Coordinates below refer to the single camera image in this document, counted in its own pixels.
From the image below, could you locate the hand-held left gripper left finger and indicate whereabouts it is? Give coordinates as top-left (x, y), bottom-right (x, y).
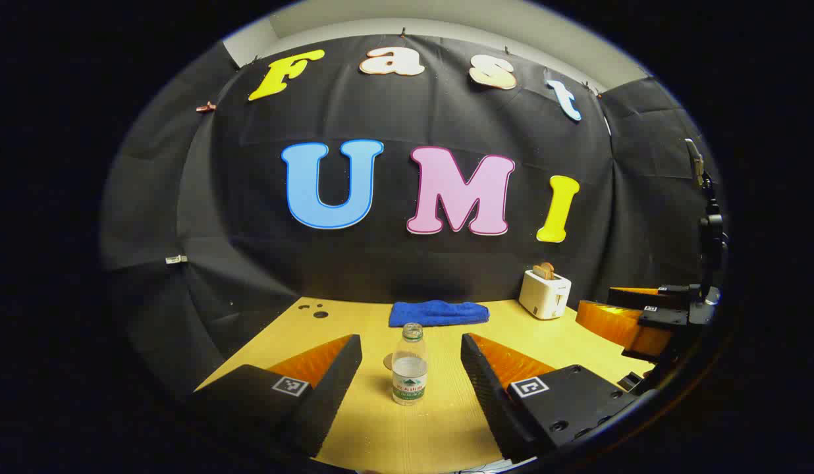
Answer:
top-left (190, 334), bottom-right (364, 458)

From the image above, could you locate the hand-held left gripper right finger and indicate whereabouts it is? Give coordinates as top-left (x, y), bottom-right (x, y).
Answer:
top-left (460, 332), bottom-right (639, 463)

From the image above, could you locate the clear plastic water bottle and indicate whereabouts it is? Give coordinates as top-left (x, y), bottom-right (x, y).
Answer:
top-left (391, 323), bottom-right (429, 406)

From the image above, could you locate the white toaster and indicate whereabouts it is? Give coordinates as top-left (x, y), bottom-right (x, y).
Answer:
top-left (518, 269), bottom-right (572, 321)

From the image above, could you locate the blue towel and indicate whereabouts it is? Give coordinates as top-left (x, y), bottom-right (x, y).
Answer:
top-left (389, 300), bottom-right (491, 328)

